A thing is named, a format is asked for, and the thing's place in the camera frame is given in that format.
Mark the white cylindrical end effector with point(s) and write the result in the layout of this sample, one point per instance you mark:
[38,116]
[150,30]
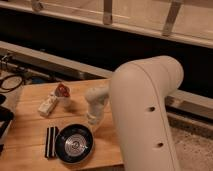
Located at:
[94,119]

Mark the black ceramic bowl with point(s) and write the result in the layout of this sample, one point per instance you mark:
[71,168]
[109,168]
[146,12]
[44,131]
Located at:
[74,143]

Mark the black white striped block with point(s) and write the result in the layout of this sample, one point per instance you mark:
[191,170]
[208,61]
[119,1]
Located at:
[51,134]

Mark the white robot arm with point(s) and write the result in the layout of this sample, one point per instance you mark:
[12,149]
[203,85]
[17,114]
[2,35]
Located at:
[136,93]

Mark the white cup with red object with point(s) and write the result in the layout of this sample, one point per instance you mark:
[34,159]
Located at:
[62,93]

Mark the white cardboard box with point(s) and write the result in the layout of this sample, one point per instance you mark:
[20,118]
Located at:
[47,105]

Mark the black device at left edge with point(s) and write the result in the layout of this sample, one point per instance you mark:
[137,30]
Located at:
[6,116]

